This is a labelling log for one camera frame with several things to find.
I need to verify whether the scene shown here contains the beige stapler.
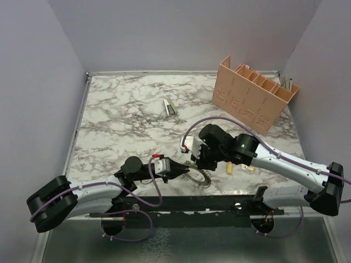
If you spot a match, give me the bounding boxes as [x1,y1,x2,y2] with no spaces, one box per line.
[163,99,178,116]

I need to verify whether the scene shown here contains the peach compartment organizer box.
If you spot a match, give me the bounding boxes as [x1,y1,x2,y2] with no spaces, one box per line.
[212,56,299,135]

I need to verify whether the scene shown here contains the aluminium table frame rail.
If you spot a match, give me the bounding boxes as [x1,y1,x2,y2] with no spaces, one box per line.
[61,72,92,176]

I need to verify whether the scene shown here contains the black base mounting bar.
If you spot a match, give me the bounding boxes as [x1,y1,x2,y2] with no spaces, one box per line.
[89,195,284,228]

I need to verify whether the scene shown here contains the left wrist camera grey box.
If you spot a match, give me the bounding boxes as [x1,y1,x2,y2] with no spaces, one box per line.
[154,158,171,176]

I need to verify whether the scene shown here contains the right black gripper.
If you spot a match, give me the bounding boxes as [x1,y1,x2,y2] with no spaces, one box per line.
[191,142,226,171]

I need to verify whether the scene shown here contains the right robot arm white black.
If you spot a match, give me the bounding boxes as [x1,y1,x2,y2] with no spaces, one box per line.
[194,124,344,216]

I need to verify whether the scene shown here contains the pens behind organizer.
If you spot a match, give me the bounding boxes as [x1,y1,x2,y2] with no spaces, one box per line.
[279,76,293,92]

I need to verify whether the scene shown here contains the yellow pink marker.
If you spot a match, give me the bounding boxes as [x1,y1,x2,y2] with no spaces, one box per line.
[226,162,233,175]

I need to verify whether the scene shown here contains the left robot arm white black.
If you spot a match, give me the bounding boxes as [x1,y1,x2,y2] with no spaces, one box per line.
[26,155,190,233]

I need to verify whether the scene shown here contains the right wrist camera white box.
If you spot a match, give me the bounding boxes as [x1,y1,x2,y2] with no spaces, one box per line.
[179,136,201,163]

